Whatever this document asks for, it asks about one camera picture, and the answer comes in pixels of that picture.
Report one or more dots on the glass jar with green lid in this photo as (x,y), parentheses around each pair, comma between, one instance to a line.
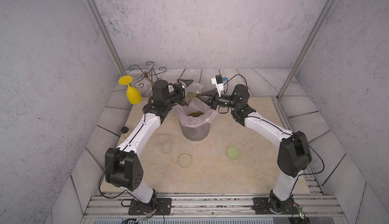
(193,90)

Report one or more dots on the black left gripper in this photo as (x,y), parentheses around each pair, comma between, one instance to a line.
(181,92)

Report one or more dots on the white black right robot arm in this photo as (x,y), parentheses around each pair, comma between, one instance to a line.
(294,153)

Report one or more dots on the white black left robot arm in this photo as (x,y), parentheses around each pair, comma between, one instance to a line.
(123,168)

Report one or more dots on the glass jar with beige lid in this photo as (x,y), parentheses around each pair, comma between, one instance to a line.
(165,143)

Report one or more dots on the right aluminium frame post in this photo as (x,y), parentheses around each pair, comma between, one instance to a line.
(323,15)

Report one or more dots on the left aluminium frame post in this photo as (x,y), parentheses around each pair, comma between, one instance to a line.
(92,7)

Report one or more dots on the small black-capped spice bottle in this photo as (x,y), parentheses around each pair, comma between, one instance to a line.
(124,130)

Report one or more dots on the green jar lid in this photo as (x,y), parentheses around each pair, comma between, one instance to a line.
(233,152)

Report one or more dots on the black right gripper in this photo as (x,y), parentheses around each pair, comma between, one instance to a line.
(215,100)

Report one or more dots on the grey bin with plastic liner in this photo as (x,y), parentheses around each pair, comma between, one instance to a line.
(195,129)

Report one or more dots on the pile of green mung beans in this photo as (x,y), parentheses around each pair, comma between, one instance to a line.
(196,114)

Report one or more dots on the dark metal scroll stand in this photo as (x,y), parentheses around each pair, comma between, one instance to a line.
(144,79)

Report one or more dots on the yellow plastic goblet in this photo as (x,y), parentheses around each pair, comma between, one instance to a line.
(132,93)

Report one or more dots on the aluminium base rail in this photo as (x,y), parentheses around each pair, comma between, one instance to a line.
(313,208)

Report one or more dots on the aluminium frame post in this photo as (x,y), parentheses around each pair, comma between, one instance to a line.
(92,7)
(323,15)

